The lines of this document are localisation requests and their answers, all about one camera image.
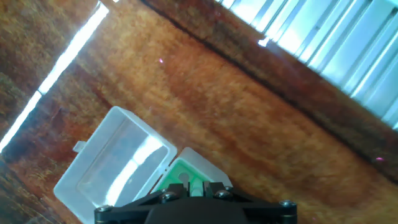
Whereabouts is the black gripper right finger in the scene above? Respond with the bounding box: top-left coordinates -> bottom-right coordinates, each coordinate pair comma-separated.
203,181 -> 299,224

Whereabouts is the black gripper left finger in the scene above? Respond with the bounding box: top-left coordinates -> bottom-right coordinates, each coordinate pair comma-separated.
94,182 -> 190,224

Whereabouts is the green clear pipette tip box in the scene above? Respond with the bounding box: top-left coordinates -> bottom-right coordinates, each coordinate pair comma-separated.
52,105 -> 234,224

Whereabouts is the glossy brown wooden board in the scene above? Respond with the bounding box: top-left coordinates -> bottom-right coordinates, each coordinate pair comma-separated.
0,0 -> 398,224

